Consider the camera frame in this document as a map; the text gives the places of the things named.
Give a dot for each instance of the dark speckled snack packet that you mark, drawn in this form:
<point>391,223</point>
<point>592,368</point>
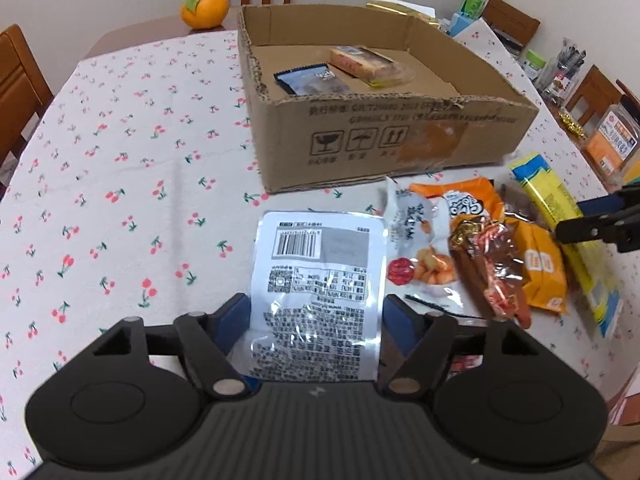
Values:
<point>310,80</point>

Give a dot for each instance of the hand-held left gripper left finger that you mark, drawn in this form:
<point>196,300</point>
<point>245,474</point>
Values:
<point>235,317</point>

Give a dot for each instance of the gold ornament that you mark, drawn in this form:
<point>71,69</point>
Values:
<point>572,125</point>

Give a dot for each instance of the clear wrapped biscuit pack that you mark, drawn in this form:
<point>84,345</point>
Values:
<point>360,65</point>

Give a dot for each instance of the white packet with orange pieces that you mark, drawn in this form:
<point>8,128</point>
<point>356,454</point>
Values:
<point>410,230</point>

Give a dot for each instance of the orange fruit with leaf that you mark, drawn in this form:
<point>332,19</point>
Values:
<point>205,7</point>

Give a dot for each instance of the light blue box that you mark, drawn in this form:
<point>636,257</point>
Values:
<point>461,24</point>

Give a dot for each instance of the white blue snack packet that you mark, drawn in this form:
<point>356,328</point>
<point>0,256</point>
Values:
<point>320,280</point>

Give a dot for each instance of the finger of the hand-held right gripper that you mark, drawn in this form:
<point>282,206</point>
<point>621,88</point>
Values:
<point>602,205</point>
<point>585,230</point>

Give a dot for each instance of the long yellow snack packet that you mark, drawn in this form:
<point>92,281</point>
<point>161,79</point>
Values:
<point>545,195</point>

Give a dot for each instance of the green lid bottle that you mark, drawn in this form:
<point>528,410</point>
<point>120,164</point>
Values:
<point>534,65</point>

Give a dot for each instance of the cherry print tablecloth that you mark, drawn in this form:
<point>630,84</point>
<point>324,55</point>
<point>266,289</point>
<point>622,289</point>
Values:
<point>150,170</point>

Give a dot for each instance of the small orange snack packet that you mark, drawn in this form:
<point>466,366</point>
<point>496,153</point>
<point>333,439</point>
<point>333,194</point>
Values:
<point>542,265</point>

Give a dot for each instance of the clear pen holder jar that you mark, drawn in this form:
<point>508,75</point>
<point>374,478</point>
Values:
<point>564,72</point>

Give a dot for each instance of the cardboard box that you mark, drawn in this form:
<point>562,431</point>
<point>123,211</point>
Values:
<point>350,130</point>

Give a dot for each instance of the plastic jar with orange label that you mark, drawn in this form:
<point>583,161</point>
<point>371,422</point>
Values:
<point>612,145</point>

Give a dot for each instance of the red sausage snack packet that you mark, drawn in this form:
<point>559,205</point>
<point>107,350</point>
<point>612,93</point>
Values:
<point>492,260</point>

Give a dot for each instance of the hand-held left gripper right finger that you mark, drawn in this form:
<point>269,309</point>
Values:
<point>395,315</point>

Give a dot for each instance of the brown snack packet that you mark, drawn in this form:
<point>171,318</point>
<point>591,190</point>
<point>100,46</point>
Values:
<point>520,207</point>

